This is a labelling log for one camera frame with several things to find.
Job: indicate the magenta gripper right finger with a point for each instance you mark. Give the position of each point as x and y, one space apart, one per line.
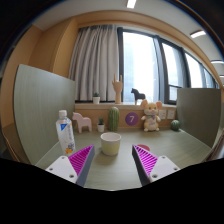
151 167

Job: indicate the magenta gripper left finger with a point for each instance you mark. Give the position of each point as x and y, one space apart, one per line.
74 168

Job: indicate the clear plastic water bottle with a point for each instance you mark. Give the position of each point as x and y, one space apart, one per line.
65 133

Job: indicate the red round coaster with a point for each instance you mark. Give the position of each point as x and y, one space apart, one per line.
145 147

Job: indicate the pale yellow white cup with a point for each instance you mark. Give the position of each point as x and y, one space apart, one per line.
110 143

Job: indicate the pink wooden horse figure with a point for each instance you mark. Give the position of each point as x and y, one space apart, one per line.
82 121

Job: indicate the plush mouse toy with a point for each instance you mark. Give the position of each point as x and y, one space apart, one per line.
150 117

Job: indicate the small potted plant on table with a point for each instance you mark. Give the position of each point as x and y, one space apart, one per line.
100 125

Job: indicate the small round green cactus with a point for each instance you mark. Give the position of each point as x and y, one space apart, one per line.
175 125

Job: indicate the purple round number seven sign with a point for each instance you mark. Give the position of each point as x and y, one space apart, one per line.
131 119

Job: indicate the tall green cactus decoration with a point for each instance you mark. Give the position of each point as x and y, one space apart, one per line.
113 118

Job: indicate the black horse figure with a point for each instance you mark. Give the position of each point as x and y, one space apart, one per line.
137 95

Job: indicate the small potted plant on sill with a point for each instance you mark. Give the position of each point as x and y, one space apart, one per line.
96 98

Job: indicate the right grey-green partition panel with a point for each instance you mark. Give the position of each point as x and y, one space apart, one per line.
199 112

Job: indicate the grey-green partition panel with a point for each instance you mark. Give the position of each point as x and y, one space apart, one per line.
38 97
199 112

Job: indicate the left grey-green partition panel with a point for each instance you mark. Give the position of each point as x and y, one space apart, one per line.
38 97

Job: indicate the wooden hand model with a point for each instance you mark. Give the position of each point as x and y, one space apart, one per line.
118 87

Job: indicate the black framed window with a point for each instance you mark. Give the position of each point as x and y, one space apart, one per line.
157 68

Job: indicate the grey curtain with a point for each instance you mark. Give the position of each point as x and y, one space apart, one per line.
94 62

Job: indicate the white wall socket left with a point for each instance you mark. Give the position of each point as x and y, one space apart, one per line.
162 114

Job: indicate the white wall socket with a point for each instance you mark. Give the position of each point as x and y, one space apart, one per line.
162 114
171 114

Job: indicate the white wall socket right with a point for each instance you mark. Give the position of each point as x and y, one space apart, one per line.
171 114

